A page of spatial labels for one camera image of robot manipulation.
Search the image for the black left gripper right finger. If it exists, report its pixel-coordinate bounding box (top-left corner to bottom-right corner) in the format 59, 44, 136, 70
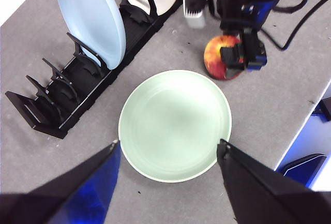
216, 138, 331, 224

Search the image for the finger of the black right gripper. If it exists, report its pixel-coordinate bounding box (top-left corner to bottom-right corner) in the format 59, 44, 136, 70
219, 43, 245, 80
242, 28, 267, 72

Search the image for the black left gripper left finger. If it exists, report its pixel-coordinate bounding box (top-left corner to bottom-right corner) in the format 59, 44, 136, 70
0, 139, 122, 224

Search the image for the red apple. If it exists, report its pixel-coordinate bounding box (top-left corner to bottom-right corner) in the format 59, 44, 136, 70
203, 34, 245, 81

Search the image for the green plate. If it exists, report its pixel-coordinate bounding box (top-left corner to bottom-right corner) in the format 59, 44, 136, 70
118, 69, 232, 183

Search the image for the black plate rack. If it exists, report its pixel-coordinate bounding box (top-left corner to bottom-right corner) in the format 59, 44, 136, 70
4, 0, 183, 140

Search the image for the blue plate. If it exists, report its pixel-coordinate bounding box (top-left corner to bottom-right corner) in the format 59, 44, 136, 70
54, 0, 127, 71

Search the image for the black rounded device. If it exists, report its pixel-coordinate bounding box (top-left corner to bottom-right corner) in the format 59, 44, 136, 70
280, 153, 329, 187

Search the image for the black angular device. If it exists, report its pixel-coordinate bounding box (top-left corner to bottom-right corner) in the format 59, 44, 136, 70
311, 96, 331, 123

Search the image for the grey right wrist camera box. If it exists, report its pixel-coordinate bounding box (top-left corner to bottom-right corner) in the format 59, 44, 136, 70
183, 0, 206, 29

